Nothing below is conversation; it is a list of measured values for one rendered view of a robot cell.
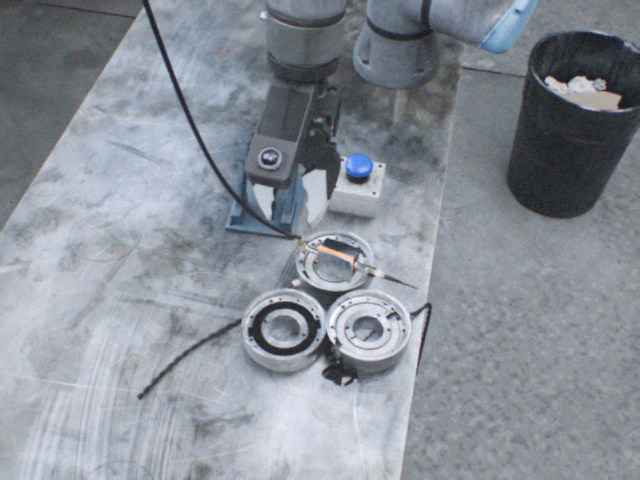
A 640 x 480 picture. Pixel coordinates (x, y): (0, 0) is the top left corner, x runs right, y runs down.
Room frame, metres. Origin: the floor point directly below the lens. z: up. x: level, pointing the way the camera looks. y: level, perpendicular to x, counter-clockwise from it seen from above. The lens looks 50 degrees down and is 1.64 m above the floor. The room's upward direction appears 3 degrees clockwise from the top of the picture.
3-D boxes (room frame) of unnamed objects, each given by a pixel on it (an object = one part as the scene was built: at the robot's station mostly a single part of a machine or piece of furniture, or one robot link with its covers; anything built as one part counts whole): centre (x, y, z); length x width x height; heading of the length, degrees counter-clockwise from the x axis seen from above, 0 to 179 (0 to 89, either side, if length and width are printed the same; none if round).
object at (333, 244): (0.62, -0.05, 0.85); 0.17 x 0.02 x 0.04; 68
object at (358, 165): (0.79, -0.05, 0.85); 0.04 x 0.04 x 0.05
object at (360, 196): (0.79, -0.05, 0.82); 0.08 x 0.07 x 0.05; 170
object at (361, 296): (0.54, -0.06, 0.82); 0.10 x 0.10 x 0.04
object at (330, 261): (0.62, -0.02, 0.85); 0.05 x 0.02 x 0.04; 68
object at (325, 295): (0.64, -0.02, 0.82); 0.10 x 0.10 x 0.04
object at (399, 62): (1.12, -0.11, 0.85); 0.15 x 0.15 x 0.10
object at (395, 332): (0.54, -0.06, 0.82); 0.08 x 0.08 x 0.02
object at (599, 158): (1.63, -0.67, 0.21); 0.34 x 0.34 x 0.43
